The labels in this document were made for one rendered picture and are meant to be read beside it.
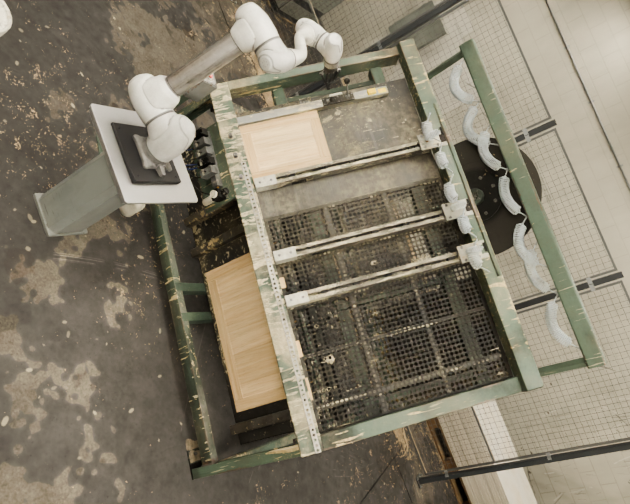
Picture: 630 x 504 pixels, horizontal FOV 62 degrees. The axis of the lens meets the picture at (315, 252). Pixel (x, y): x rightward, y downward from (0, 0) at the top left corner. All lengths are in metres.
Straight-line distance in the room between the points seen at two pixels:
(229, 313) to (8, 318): 1.21
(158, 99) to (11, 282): 1.16
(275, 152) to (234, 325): 1.09
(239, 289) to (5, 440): 1.43
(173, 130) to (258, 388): 1.57
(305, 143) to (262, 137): 0.26
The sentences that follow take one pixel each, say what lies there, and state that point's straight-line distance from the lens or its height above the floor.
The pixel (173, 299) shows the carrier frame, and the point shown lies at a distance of 3.36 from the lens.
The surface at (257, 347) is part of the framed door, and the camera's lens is 3.21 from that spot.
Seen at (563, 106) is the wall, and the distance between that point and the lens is 7.74.
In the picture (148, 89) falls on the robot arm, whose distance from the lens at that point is 2.63.
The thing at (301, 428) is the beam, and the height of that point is 0.84.
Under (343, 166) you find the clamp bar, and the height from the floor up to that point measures 1.35.
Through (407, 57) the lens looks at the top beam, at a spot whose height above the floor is 1.84.
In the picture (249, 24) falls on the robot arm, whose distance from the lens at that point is 2.50.
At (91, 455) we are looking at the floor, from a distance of 2.99.
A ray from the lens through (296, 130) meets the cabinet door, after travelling 3.25.
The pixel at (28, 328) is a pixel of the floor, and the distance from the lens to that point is 2.94.
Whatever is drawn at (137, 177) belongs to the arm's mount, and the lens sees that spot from 2.60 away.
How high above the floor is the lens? 2.45
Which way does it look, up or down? 28 degrees down
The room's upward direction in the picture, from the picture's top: 66 degrees clockwise
